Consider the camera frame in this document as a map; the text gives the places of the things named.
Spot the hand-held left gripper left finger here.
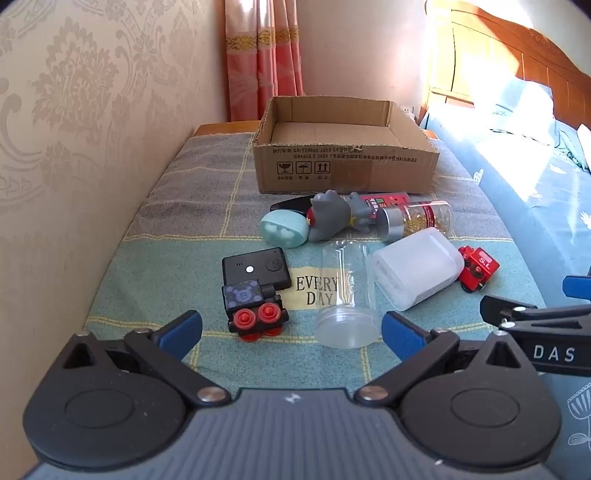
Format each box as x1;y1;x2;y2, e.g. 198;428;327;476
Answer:
62;310;232;408

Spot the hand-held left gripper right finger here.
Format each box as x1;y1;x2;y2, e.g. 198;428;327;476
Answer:
353;311;537;409

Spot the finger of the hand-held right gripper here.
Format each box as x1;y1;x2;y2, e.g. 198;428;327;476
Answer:
479;294;591;329
562;275;591;297

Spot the clear plastic jar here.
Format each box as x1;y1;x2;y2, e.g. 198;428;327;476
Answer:
314;240;382;350

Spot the white plastic bottle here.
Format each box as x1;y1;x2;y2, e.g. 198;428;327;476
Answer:
372;227;465;311

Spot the black red toy train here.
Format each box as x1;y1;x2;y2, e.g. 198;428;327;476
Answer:
222;278;291;343

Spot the black square device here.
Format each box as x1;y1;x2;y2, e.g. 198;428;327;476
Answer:
222;247;293;296

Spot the clear bottle of golden capsules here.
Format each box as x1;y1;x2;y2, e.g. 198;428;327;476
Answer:
376;201;453;243

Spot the cardboard box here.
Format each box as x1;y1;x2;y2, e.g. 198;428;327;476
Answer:
252;96;440;195

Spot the checkered table cloth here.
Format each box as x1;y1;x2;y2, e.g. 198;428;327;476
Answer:
85;131;542;388

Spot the blue printed bedsheet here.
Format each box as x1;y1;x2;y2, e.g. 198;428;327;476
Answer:
425;76;591;480

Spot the grey rubber toy figure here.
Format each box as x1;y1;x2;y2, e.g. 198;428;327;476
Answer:
307;189;384;243

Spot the mint green round case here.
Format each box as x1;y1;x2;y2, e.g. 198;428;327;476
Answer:
259;209;309;250

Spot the black flat object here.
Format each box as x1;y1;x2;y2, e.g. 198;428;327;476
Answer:
269;196;317;216

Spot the wooden table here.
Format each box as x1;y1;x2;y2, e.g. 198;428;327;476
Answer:
191;121;437;139

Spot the wooden headboard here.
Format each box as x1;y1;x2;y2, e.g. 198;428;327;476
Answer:
427;0;591;127

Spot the pink curtain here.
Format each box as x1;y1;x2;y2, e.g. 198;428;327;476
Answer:
225;0;305;123

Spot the black cable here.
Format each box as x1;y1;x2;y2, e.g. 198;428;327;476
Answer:
489;124;591;172

